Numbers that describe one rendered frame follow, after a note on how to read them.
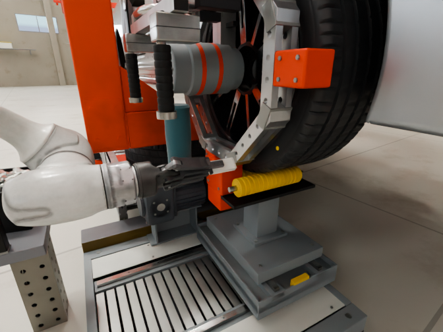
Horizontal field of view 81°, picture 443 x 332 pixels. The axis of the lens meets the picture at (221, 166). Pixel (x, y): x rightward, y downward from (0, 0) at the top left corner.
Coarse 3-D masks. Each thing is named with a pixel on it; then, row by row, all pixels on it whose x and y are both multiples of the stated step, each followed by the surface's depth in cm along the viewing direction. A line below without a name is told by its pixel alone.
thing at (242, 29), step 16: (240, 16) 78; (256, 16) 93; (208, 32) 93; (240, 32) 80; (256, 32) 73; (240, 48) 81; (256, 48) 74; (256, 80) 77; (208, 96) 102; (224, 96) 98; (240, 96) 86; (256, 96) 78; (224, 112) 102; (240, 112) 91; (256, 112) 108; (224, 128) 97; (240, 128) 99
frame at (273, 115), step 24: (264, 0) 54; (288, 0) 53; (264, 24) 54; (288, 24) 52; (264, 48) 55; (288, 48) 55; (264, 72) 57; (192, 96) 99; (264, 96) 58; (288, 96) 58; (192, 120) 98; (264, 120) 59; (288, 120) 60; (216, 144) 84; (240, 144) 71; (264, 144) 69
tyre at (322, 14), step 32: (320, 0) 51; (352, 0) 55; (384, 0) 60; (320, 32) 52; (352, 32) 54; (384, 32) 59; (352, 64) 56; (320, 96) 56; (352, 96) 60; (288, 128) 65; (320, 128) 62; (352, 128) 69; (256, 160) 79; (288, 160) 69
